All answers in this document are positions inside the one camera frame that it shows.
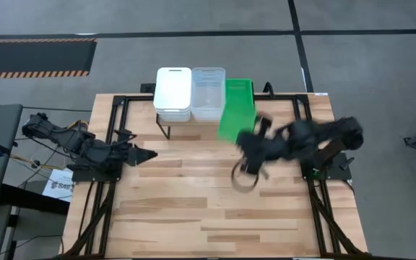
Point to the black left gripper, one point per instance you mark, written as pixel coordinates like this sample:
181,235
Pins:
110,155

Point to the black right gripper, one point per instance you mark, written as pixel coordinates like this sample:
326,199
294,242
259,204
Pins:
262,148

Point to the white plastic basket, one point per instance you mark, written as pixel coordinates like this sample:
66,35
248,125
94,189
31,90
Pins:
172,88
173,116

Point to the clear plastic basket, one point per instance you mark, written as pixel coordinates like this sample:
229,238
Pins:
208,117
208,90

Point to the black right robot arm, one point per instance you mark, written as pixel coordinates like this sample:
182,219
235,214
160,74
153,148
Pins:
338,131

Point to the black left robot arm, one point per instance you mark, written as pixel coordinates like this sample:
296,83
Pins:
45,126

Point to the white table label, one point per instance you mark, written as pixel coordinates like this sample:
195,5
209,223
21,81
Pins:
321,94

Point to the white printed paper sheet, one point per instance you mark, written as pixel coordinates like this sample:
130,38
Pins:
58,186

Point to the black clamp lever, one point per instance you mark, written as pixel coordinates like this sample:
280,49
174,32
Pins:
347,163

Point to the black furniture bar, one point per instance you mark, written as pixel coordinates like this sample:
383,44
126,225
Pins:
31,198

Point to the black hazard-striped floor mat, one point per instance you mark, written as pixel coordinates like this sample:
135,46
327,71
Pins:
31,57

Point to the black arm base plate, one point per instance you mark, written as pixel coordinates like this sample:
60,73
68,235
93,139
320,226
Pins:
338,173
96,176

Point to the black aluminium table frame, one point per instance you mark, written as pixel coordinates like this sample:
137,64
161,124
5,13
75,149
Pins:
117,101

